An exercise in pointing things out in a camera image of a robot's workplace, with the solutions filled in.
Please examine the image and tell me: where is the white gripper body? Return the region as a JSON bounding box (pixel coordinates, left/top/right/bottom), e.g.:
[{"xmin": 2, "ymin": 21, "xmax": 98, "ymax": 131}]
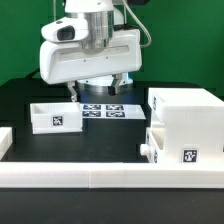
[{"xmin": 40, "ymin": 29, "xmax": 142, "ymax": 84}]

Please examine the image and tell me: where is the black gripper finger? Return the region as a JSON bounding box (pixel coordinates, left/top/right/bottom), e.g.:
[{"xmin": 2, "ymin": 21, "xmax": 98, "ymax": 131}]
[
  {"xmin": 67, "ymin": 81, "xmax": 77, "ymax": 102},
  {"xmin": 108, "ymin": 74, "xmax": 122, "ymax": 96}
]

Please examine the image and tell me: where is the white drawer tray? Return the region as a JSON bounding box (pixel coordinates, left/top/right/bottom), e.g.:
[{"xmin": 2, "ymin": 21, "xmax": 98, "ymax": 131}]
[
  {"xmin": 140, "ymin": 128, "xmax": 164, "ymax": 163},
  {"xmin": 30, "ymin": 102, "xmax": 83, "ymax": 134}
]

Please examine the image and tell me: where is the white front drawer tray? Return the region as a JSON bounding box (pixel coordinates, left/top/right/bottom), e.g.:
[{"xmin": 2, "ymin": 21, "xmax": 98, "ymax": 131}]
[{"xmin": 140, "ymin": 128, "xmax": 164, "ymax": 163}]

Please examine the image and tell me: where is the white drawer cabinet box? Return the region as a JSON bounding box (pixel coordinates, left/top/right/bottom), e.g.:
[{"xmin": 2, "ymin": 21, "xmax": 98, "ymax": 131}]
[{"xmin": 148, "ymin": 88, "xmax": 224, "ymax": 164}]

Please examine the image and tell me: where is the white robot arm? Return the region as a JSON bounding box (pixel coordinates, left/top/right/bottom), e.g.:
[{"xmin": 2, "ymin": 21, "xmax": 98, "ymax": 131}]
[{"xmin": 39, "ymin": 0, "xmax": 142, "ymax": 94}]

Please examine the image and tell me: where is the fiducial marker sheet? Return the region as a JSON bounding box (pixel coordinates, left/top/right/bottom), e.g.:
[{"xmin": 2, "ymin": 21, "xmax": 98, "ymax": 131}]
[{"xmin": 81, "ymin": 104, "xmax": 145, "ymax": 120}]

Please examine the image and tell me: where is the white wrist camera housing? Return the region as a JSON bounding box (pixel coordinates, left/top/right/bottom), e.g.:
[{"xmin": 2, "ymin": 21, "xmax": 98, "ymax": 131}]
[{"xmin": 41, "ymin": 17, "xmax": 89, "ymax": 43}]

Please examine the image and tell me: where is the white obstacle fence wall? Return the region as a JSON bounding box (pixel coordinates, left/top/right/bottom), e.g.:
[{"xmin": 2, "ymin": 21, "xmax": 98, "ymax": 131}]
[{"xmin": 0, "ymin": 127, "xmax": 224, "ymax": 189}]

